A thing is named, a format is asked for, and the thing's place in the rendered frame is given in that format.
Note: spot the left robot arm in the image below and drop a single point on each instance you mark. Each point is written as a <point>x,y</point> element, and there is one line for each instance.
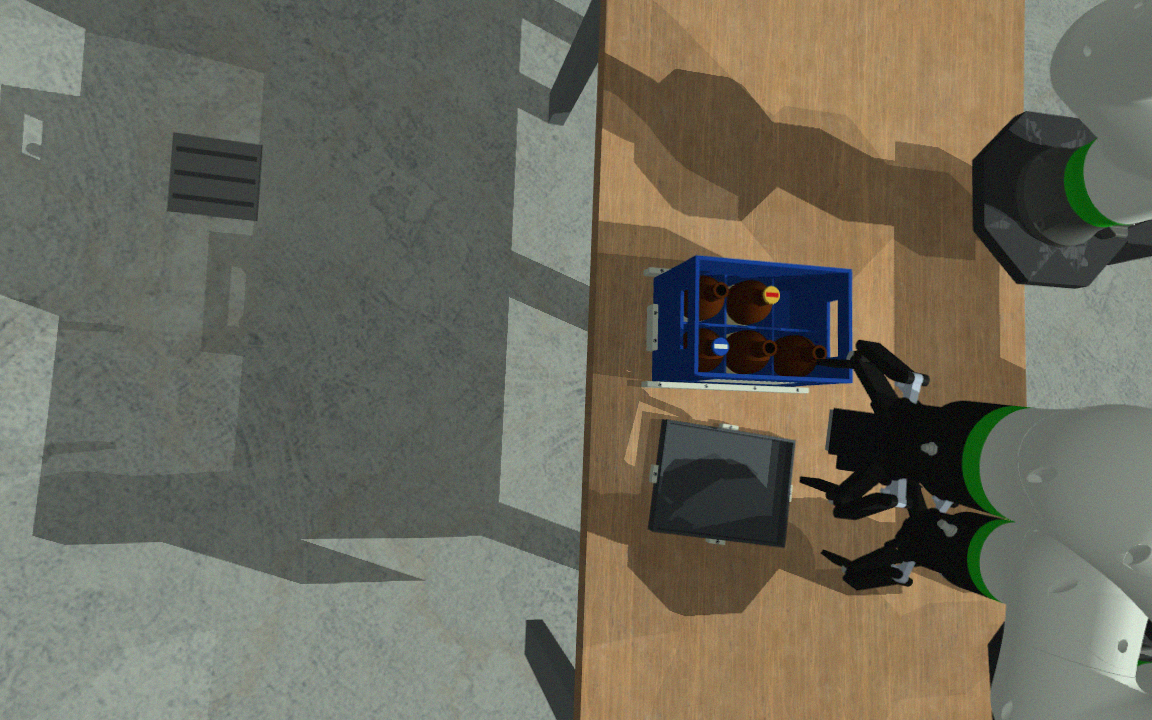
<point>1071,638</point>

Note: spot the brown glass bottle with yellow cap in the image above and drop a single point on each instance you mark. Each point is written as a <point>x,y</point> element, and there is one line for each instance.
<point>746,302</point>

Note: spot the brown glass bottle with blue cap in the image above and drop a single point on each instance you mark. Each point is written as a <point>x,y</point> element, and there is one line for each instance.
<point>712,349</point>

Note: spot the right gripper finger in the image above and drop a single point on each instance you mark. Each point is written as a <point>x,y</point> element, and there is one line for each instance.
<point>871,363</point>
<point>856,486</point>

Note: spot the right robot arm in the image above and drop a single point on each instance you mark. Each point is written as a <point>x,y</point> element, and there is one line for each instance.
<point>1082,477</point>

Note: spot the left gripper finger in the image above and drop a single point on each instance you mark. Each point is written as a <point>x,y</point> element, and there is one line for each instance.
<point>913,490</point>
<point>872,570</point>

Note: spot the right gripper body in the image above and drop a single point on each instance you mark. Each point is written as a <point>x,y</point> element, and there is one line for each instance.
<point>901,439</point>

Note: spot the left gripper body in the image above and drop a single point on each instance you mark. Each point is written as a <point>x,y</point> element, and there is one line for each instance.
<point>922,536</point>

